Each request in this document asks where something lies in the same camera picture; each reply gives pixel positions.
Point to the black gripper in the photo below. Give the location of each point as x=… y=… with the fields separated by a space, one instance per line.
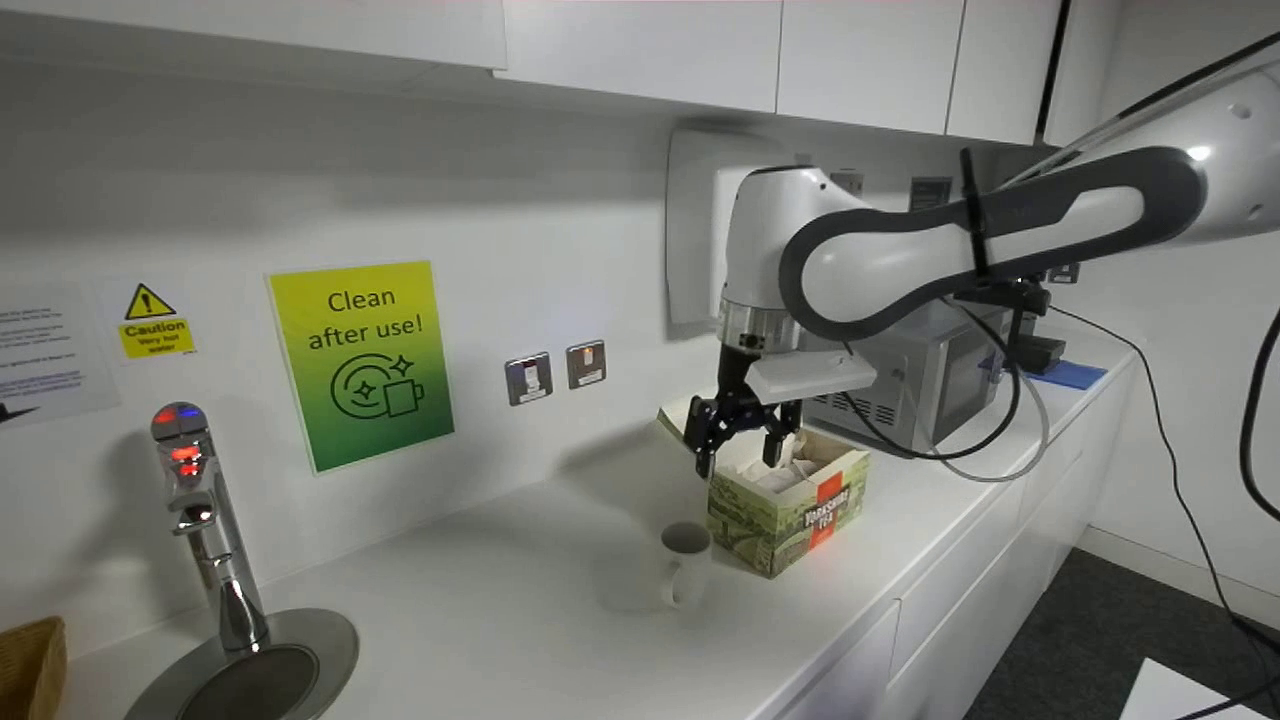
x=742 y=382

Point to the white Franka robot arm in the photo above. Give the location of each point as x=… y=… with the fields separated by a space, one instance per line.
x=934 y=255

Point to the green cardboard tea box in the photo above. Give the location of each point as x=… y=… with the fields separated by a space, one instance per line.
x=773 y=526

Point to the white ceramic cup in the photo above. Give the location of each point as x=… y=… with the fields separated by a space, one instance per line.
x=686 y=575

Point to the silver microwave oven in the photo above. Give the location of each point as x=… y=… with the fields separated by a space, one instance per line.
x=955 y=384

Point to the white lower cabinets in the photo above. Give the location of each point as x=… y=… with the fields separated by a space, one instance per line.
x=963 y=627

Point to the white cabinets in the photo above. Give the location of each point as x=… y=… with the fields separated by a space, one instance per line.
x=963 y=627
x=641 y=44

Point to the blue cloth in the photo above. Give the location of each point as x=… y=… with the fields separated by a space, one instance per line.
x=1074 y=376

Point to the green cleaning poster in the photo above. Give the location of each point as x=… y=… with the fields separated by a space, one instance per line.
x=362 y=364

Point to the white upper cabinets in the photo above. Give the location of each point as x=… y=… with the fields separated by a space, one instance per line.
x=641 y=44

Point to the white robot stand plate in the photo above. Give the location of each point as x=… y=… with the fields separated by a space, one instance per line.
x=1187 y=693

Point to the round metal drain plate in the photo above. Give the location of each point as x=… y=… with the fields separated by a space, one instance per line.
x=283 y=673

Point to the chrome boiling water tap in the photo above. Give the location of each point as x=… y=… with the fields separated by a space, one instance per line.
x=220 y=561

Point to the yellow caution sign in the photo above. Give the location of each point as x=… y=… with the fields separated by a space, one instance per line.
x=158 y=324

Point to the white paper notice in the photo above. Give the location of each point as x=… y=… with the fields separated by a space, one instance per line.
x=44 y=363

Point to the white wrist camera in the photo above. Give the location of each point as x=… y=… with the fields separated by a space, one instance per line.
x=812 y=374

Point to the silver wall switch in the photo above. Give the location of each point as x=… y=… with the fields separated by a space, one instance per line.
x=587 y=364

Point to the wall power sockets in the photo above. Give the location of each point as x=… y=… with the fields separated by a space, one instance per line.
x=529 y=382

